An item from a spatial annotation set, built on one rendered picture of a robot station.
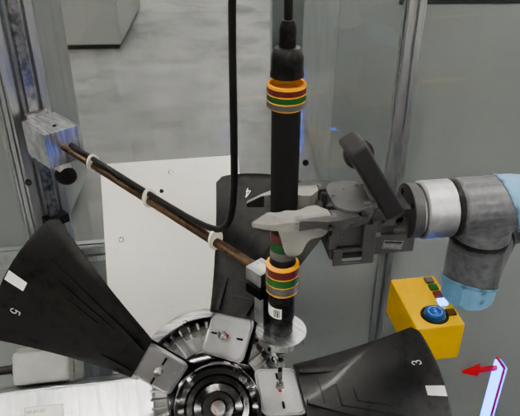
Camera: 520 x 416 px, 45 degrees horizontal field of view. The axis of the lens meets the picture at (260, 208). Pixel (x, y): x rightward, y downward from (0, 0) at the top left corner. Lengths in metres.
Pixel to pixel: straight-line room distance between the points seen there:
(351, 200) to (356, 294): 1.08
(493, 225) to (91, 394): 0.66
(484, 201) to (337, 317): 1.10
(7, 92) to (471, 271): 0.89
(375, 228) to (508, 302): 1.32
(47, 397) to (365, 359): 0.50
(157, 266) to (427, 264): 0.91
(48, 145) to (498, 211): 0.79
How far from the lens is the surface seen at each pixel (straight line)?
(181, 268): 1.17
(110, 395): 1.06
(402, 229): 0.81
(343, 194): 0.78
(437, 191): 0.80
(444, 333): 1.30
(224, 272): 0.98
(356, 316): 1.88
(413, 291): 1.35
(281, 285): 0.80
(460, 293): 0.90
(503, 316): 2.09
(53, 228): 0.91
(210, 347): 0.97
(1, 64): 1.27
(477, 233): 0.84
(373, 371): 1.01
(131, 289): 1.17
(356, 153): 0.73
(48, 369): 1.11
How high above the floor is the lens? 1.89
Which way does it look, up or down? 31 degrees down
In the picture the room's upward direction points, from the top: straight up
